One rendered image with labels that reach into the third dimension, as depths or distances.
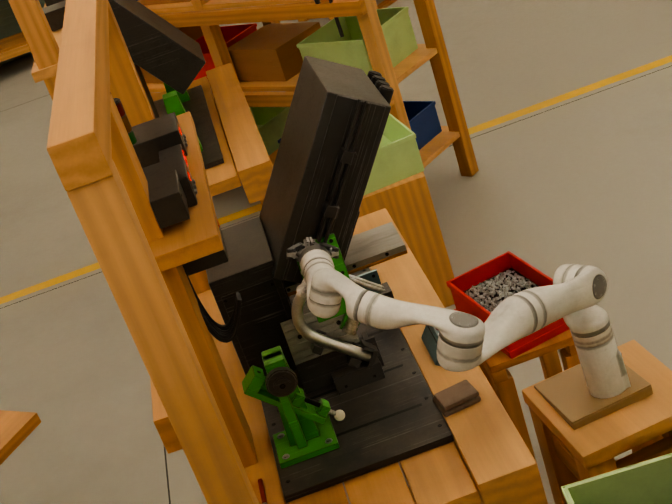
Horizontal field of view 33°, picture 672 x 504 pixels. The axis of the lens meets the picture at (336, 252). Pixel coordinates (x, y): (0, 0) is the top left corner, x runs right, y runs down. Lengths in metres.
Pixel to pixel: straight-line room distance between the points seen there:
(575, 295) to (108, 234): 1.03
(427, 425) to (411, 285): 0.68
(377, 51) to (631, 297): 1.66
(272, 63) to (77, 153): 3.94
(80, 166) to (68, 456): 3.00
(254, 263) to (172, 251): 0.54
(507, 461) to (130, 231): 1.01
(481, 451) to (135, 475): 2.27
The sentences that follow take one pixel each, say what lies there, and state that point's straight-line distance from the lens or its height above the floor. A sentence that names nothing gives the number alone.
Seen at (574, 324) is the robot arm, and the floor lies 1.08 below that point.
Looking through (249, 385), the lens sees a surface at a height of 1.13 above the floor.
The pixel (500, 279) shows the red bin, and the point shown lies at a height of 0.88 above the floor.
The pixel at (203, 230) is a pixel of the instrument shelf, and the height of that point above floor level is 1.54.
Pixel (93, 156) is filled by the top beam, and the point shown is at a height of 1.90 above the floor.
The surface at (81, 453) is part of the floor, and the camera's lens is 4.97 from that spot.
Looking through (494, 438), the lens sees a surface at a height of 0.90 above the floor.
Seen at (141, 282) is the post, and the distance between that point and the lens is 2.20.
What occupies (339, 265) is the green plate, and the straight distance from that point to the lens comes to 2.95.
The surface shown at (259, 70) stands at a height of 0.79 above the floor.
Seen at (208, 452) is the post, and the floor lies 1.22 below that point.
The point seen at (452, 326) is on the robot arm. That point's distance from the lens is 2.29.
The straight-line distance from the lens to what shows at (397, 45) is 5.70.
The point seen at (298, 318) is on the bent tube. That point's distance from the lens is 2.93.
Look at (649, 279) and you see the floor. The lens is 4.83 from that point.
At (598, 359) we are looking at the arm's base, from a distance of 2.71.
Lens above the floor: 2.54
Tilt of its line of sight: 26 degrees down
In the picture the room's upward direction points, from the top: 19 degrees counter-clockwise
